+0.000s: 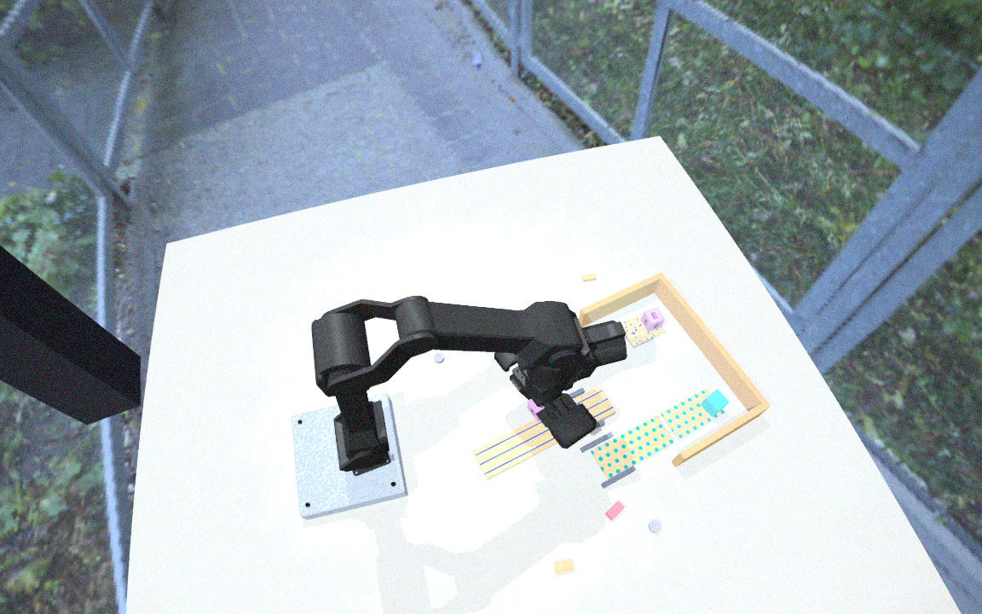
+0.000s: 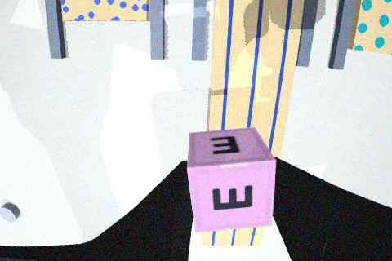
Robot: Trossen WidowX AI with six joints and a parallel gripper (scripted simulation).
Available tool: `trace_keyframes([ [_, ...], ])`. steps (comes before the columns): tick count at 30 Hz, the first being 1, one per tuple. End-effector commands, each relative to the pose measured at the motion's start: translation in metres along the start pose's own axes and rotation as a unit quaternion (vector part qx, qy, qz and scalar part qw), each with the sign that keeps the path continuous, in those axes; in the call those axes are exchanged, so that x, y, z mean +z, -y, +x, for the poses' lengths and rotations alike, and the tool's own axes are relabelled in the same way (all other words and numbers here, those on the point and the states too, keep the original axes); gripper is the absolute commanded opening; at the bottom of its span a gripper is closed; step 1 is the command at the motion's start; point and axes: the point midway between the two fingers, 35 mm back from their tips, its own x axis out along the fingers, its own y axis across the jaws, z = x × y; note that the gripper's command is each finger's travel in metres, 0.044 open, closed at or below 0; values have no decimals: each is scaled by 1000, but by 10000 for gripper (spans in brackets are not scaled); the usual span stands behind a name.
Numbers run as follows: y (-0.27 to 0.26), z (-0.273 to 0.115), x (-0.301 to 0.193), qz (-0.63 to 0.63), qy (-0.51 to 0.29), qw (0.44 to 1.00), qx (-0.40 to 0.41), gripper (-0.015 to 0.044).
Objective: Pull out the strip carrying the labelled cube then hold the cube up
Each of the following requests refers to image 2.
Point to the beige strip with blue lines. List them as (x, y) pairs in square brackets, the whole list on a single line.
[(254, 50)]

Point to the cream strip with teal polka dots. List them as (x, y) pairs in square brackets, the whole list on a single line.
[(372, 26)]

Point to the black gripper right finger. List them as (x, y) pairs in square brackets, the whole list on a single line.
[(319, 221)]

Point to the grey short cylinder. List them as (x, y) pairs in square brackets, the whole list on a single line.
[(9, 212)]

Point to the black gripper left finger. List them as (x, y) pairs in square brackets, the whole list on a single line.
[(159, 228)]

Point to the pink cube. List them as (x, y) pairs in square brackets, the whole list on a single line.
[(231, 180)]

